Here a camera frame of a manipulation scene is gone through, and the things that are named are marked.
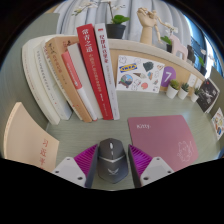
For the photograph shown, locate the grey computer mouse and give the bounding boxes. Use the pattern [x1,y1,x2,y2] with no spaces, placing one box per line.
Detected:
[96,137,130,184]

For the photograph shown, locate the wooden hand model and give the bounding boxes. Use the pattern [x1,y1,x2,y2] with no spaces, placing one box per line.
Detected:
[136,7,158,45]

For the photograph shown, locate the beige book with red title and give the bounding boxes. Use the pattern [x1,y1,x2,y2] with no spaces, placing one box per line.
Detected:
[2,101,60,173]

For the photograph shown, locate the colourful sticker sheet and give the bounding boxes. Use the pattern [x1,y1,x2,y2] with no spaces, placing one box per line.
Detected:
[211,107,224,141]

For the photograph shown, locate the thick white book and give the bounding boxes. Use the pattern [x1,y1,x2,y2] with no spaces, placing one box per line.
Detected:
[33,40,73,121]
[21,36,61,126]

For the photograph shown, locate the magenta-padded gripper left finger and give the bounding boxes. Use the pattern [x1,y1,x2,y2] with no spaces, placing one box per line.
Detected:
[50,143,100,189]

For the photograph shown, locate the grey curtain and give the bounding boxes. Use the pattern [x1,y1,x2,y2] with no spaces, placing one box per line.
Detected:
[53,0,193,46]

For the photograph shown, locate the black horse figure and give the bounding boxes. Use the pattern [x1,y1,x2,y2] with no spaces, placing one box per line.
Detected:
[186,44,198,64]

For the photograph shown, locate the white sticker sheet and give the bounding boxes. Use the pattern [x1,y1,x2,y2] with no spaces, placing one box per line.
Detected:
[115,54,166,94]

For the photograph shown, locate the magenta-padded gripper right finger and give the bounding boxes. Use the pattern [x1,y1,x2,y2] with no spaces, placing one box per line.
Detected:
[127,143,175,189]

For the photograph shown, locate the white orchid in black pot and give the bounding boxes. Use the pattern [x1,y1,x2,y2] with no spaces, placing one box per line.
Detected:
[71,0,131,40]
[160,26,179,54]
[198,49,209,76]

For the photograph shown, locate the white book with red spine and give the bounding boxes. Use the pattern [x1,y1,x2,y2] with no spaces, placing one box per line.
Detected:
[60,50,99,122]

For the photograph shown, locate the black photo book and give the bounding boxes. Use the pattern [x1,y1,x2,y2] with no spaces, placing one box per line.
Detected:
[195,78,221,114]

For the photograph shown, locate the purple round number sticker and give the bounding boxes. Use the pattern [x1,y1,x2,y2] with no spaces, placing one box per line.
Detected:
[160,65,177,88]

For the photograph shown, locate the pink mouse pad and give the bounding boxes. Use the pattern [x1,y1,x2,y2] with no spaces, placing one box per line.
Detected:
[127,114,200,173]

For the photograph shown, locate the small succulent in white pot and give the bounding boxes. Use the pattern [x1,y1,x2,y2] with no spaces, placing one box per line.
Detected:
[177,82,190,101]
[189,86,202,103]
[165,79,181,100]

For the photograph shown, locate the glass window with railing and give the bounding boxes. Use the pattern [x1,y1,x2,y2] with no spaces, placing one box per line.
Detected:
[184,14,224,78]

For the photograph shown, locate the tan paperback book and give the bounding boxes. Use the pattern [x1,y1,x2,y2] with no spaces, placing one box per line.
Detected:
[44,35,93,124]

